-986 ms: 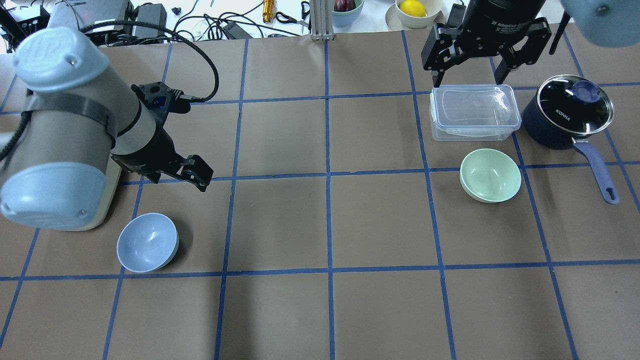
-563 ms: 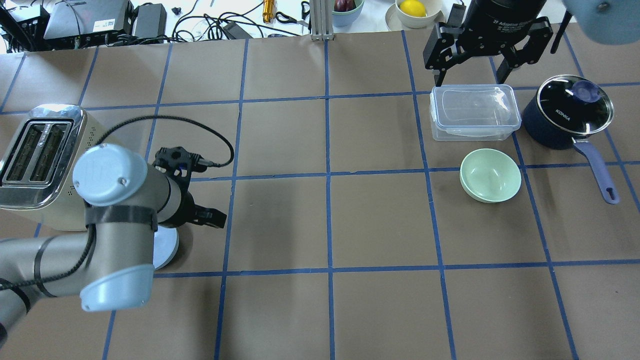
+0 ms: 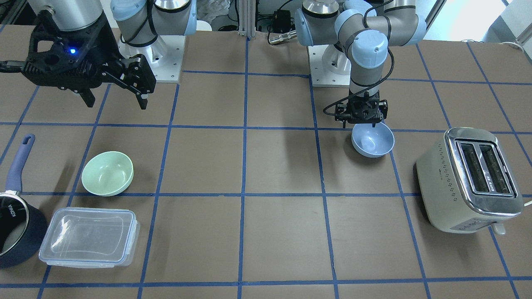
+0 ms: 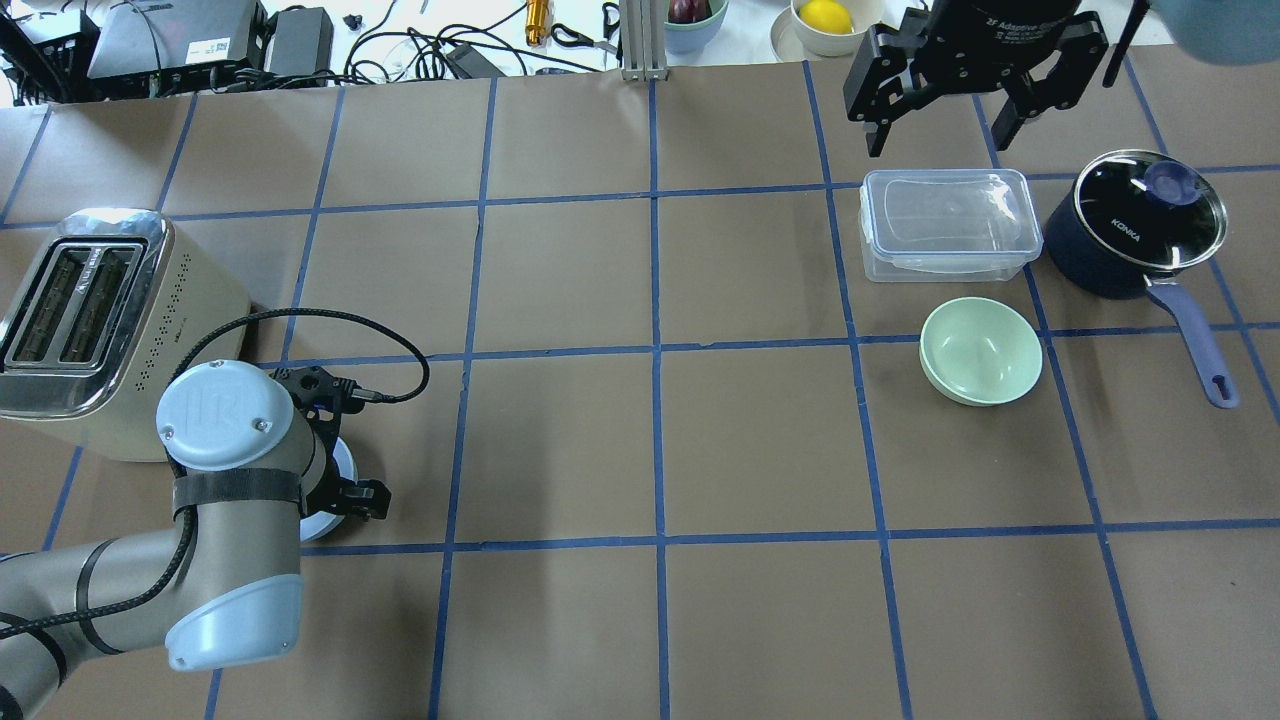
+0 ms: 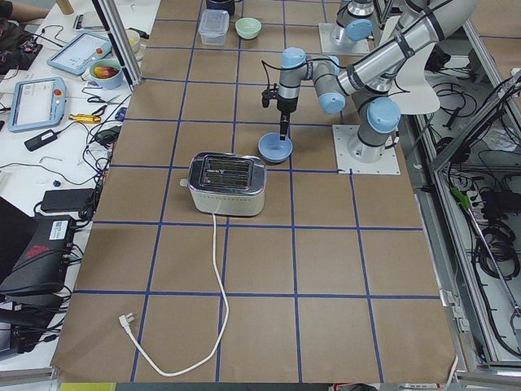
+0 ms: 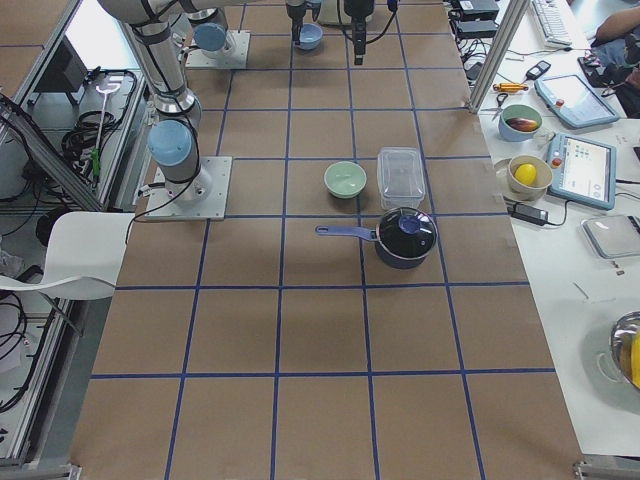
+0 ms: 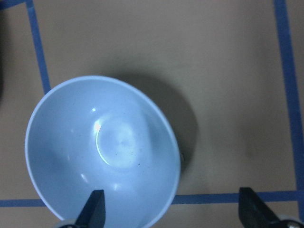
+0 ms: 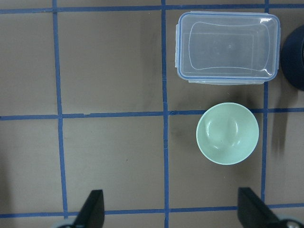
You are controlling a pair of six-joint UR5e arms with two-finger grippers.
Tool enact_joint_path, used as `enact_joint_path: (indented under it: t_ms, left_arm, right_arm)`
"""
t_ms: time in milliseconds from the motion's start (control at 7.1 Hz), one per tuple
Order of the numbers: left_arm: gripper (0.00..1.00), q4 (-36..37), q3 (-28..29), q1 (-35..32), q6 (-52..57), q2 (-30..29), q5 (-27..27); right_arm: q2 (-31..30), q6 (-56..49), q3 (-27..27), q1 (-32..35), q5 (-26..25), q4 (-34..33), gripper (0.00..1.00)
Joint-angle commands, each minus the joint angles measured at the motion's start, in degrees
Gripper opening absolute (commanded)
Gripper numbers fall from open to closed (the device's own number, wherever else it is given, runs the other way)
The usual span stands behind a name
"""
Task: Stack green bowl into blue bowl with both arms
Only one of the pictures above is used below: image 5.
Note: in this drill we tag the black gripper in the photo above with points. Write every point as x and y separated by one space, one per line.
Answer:
286 105

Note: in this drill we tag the green bowl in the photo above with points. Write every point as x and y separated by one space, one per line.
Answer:
248 28

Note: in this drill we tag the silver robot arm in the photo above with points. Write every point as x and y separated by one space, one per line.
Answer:
368 80
353 21

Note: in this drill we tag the cream bowl with lemon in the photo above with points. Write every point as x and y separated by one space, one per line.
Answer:
137 46

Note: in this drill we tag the blue bowl with fruit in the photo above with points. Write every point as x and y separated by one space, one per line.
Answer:
106 73

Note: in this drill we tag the silver cream toaster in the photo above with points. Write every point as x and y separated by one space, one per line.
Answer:
227 184

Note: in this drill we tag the clear plastic food container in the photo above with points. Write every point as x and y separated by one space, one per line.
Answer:
213 27

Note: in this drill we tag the black scissors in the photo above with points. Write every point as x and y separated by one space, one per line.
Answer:
102 100

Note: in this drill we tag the far blue teach pendant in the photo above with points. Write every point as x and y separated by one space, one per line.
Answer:
76 56

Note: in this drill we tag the blue teach pendant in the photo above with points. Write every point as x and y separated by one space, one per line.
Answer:
76 56
37 104

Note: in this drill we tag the black power adapter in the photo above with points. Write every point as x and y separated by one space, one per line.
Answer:
71 200

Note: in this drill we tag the near blue teach pendant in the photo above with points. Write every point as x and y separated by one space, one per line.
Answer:
37 104

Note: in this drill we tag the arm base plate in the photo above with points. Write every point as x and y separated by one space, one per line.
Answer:
334 42
354 157

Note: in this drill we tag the yellow handled tool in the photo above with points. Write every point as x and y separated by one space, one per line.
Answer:
85 118

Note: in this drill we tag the aluminium frame post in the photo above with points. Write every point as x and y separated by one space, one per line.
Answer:
113 25

